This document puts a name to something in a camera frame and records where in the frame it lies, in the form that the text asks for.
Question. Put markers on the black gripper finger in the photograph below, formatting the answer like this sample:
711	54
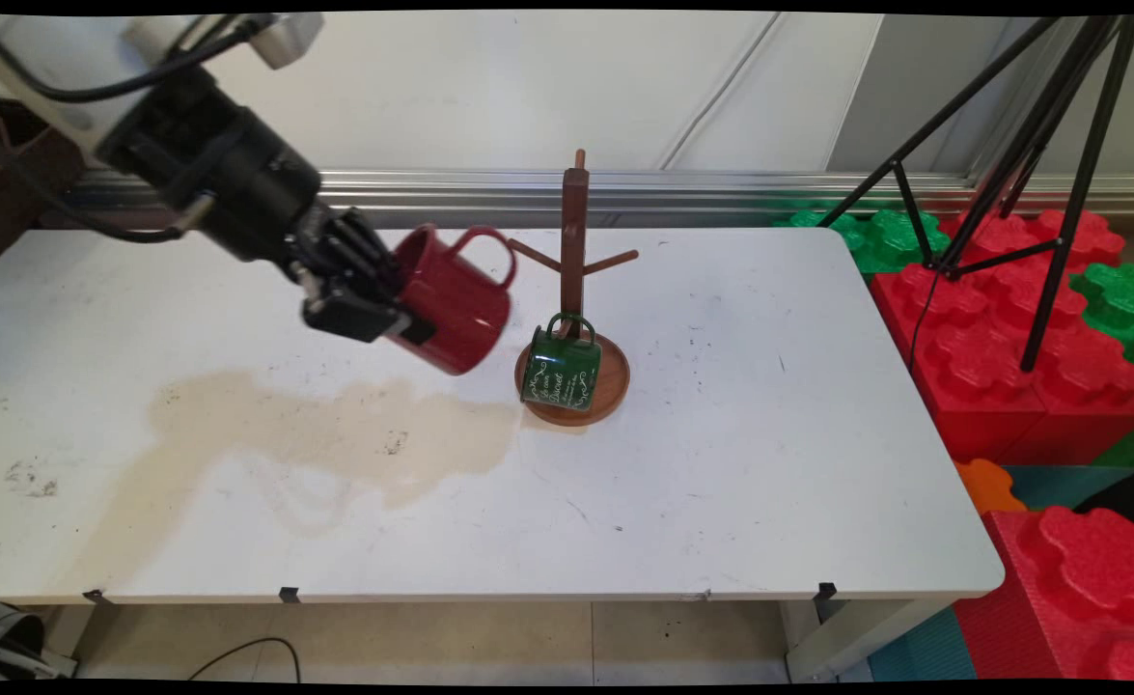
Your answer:
349	311
366	251

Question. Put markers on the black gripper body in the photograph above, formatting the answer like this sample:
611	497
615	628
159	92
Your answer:
229	169

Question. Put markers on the red enamel mug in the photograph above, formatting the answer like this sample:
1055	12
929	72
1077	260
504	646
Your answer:
460	309

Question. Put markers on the brown wooden mug tree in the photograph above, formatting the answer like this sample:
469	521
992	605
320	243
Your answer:
574	212

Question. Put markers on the green enamel mug with lettering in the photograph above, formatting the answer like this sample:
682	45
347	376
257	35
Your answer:
562	376

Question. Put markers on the black table edge clip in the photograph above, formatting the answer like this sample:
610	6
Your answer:
825	594
96	596
289	594

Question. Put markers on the grey floor equipment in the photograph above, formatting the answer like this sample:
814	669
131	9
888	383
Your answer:
7	642

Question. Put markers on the green foam block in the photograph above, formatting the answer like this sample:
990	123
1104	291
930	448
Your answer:
1121	299
890	236

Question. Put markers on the white table leg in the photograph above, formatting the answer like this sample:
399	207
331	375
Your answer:
846	642

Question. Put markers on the large red foam block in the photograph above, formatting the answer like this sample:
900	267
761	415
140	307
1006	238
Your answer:
991	376

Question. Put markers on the orange foam block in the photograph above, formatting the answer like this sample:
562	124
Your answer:
986	486

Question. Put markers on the teal foam floor mat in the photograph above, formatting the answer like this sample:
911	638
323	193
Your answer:
924	652

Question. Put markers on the teal foam block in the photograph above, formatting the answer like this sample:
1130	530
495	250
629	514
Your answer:
1059	486

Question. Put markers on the red foam block with studs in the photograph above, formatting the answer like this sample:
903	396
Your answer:
1068	598

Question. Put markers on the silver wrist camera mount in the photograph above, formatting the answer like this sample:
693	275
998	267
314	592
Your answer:
287	39

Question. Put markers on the aluminium wall rail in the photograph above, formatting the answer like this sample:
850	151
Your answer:
721	188

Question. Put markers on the white wall conduit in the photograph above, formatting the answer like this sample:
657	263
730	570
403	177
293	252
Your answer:
721	92

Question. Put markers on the black camera tripod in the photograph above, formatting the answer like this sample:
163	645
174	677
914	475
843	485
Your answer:
1073	193

